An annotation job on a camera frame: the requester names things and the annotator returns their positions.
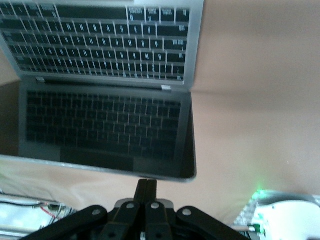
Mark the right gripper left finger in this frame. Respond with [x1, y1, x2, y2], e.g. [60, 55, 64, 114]
[27, 178, 149, 240]

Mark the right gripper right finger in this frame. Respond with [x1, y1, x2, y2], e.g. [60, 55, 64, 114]
[147, 179, 247, 240]

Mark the grey laptop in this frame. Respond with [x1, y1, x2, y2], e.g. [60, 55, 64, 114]
[0, 0, 205, 184]

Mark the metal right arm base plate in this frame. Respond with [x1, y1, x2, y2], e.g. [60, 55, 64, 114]
[233, 189, 320, 240]

